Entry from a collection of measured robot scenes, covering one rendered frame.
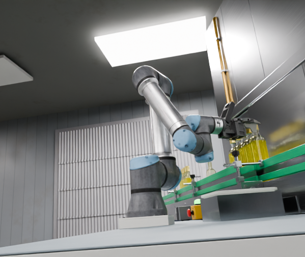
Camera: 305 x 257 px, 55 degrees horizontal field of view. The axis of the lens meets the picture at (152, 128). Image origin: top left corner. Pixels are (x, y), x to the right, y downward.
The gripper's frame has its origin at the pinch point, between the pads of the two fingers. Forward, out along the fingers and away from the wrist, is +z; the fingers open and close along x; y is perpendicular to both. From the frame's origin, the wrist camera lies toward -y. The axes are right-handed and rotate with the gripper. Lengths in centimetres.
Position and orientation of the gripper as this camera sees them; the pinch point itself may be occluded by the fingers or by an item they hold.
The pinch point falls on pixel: (253, 124)
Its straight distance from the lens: 140.8
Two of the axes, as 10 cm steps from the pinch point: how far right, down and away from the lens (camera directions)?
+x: 4.3, -3.0, -8.5
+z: 9.0, 0.6, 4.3
